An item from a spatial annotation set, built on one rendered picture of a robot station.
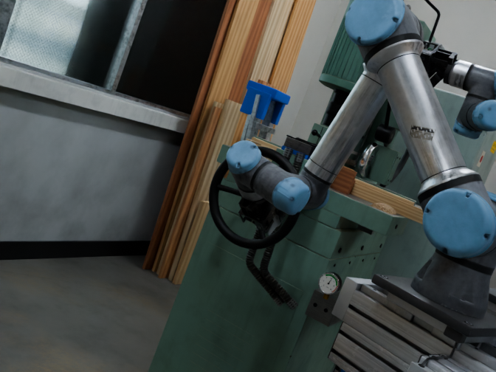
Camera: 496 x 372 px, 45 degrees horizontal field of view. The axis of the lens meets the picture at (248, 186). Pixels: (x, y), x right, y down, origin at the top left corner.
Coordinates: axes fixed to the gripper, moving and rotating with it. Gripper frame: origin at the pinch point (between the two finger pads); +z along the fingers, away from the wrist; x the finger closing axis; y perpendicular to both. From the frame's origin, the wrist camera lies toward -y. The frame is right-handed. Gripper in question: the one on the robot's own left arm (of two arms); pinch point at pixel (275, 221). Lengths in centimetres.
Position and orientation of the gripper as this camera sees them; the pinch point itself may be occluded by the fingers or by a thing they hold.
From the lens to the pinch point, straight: 159.8
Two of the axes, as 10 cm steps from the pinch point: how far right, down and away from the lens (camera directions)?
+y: -5.3, 7.7, -3.4
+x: 8.2, 3.7, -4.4
